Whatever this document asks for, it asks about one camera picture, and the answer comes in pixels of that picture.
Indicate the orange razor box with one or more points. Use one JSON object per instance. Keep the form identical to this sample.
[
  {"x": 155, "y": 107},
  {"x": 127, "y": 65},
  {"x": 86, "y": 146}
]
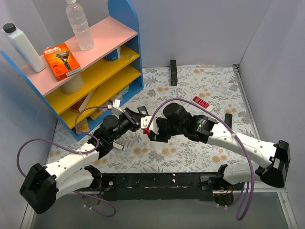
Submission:
[{"x": 61, "y": 61}]

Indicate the floral table mat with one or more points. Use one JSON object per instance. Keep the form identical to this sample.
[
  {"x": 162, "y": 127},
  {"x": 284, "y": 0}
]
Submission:
[{"x": 217, "y": 86}]

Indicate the white bottle black cap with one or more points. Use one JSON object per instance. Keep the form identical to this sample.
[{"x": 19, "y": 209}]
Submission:
[{"x": 24, "y": 47}]

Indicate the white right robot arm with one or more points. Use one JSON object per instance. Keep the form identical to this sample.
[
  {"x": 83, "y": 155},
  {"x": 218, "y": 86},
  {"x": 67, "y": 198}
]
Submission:
[{"x": 267, "y": 161}]

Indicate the clear plastic water bottle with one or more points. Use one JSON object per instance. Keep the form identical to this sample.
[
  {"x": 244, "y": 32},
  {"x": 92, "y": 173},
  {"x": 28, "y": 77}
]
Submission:
[{"x": 79, "y": 25}]

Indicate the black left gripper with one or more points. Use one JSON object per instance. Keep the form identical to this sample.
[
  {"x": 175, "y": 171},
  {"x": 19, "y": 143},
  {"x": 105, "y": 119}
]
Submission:
[{"x": 131, "y": 117}]

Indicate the tissue packs on shelf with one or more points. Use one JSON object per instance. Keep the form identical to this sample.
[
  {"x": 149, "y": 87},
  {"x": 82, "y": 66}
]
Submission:
[{"x": 84, "y": 126}]

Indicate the blue pink yellow shelf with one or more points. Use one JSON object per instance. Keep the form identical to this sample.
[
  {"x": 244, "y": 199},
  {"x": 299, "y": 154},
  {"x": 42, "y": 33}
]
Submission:
[{"x": 102, "y": 79}]

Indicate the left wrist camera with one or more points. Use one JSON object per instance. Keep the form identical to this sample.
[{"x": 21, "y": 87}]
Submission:
[{"x": 116, "y": 107}]

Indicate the black box at back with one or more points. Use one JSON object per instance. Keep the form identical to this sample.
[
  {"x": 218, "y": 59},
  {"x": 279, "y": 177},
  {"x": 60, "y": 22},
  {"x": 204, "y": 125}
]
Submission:
[{"x": 173, "y": 73}]

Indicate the silver white remote control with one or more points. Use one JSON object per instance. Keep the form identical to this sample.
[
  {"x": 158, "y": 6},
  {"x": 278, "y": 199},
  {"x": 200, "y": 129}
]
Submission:
[{"x": 118, "y": 146}]

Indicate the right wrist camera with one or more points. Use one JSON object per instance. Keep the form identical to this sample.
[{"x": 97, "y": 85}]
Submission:
[{"x": 149, "y": 124}]

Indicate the cream cylinder on shelf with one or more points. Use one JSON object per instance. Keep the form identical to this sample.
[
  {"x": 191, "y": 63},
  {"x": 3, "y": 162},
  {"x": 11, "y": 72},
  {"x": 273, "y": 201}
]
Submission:
[{"x": 72, "y": 86}]

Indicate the blue white can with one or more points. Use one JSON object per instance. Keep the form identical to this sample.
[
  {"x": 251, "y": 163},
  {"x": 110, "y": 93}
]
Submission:
[{"x": 114, "y": 55}]

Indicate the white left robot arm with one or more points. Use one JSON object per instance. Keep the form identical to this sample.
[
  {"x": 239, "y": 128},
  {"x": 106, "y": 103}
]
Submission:
[{"x": 43, "y": 185}]

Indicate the black remote with buttons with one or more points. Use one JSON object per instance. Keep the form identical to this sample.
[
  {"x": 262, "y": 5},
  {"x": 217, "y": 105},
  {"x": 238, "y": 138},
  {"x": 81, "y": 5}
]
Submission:
[{"x": 143, "y": 111}]

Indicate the red white remote control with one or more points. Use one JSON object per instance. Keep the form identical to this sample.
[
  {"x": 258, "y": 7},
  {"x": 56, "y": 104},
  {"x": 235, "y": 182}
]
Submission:
[{"x": 207, "y": 106}]

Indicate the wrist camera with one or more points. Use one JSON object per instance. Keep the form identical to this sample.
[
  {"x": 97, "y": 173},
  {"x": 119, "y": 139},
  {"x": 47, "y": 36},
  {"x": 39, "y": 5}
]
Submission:
[
  {"x": 116, "y": 107},
  {"x": 149, "y": 124}
]

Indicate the plain black remote control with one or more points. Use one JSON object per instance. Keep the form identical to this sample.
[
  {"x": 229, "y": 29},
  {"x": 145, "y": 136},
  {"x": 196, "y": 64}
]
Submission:
[{"x": 228, "y": 119}]

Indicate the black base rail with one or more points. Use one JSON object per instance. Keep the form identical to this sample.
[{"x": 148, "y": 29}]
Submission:
[{"x": 201, "y": 186}]

